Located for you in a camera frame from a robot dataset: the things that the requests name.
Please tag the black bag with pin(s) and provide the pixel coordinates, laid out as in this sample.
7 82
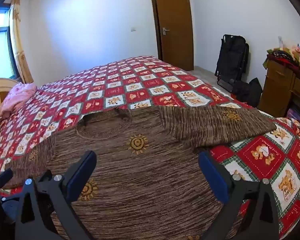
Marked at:
250 91

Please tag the window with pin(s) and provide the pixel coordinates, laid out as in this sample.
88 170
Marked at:
1 42

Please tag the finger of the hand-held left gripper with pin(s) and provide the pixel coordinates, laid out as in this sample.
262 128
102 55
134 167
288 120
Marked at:
1 178

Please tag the yellow patterned curtain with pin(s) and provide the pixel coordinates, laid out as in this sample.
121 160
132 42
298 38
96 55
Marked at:
18 42

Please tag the white wall socket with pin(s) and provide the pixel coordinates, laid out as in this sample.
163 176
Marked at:
280 40

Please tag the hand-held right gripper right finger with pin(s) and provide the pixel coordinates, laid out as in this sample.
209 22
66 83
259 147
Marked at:
212 177

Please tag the brown knitted sweater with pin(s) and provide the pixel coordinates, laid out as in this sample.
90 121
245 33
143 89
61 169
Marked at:
140 180

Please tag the cream wooden headboard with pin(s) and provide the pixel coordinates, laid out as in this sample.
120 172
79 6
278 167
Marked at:
0 92

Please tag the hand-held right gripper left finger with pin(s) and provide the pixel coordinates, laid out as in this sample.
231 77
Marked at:
82 173

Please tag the red checked printed blanket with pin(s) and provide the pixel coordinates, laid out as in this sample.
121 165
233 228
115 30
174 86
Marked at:
140 80

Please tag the brown wooden dresser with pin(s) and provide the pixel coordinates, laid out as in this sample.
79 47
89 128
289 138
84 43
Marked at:
277 87

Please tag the brown wooden door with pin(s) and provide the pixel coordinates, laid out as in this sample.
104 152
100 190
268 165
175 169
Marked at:
176 25

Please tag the pink pillow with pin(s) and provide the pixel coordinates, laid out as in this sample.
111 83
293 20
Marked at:
18 96

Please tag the pile of colourful clothes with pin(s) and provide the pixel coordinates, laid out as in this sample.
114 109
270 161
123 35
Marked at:
287 56

